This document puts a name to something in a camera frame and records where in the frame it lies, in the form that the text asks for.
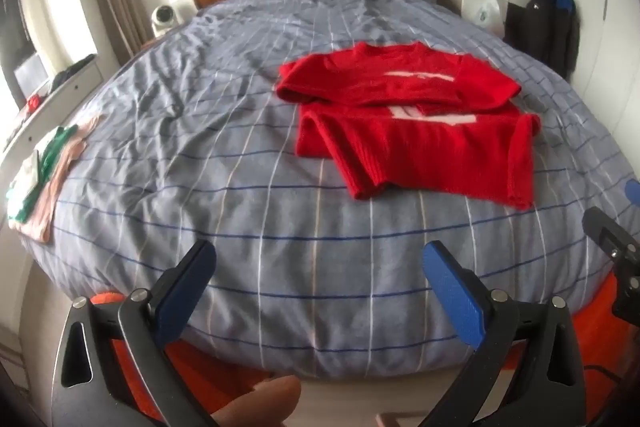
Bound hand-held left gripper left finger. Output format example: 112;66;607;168
50;239;221;427

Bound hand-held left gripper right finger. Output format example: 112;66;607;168
421;241;586;427

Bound red knit sweater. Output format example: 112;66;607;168
276;42;542;210

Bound folded green white pink clothes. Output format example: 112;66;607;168
20;114;103;243

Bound dark clothes pile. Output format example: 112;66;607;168
50;54;96;90

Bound person's left hand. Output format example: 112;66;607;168
210;378;303;427

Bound bed with grey striped sheet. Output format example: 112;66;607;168
10;0;640;380

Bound dark jacket with blue hood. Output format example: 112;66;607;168
504;0;581;80

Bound white folded garment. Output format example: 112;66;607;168
7;152;48;208

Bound green garment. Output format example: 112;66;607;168
7;125;78;223

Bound white dresser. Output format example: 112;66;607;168
0;52;121;168

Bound white plastic bag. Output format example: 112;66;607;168
469;0;502;32

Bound grey box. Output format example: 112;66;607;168
15;56;51;94

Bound small white fan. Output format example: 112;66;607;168
151;5;177;38

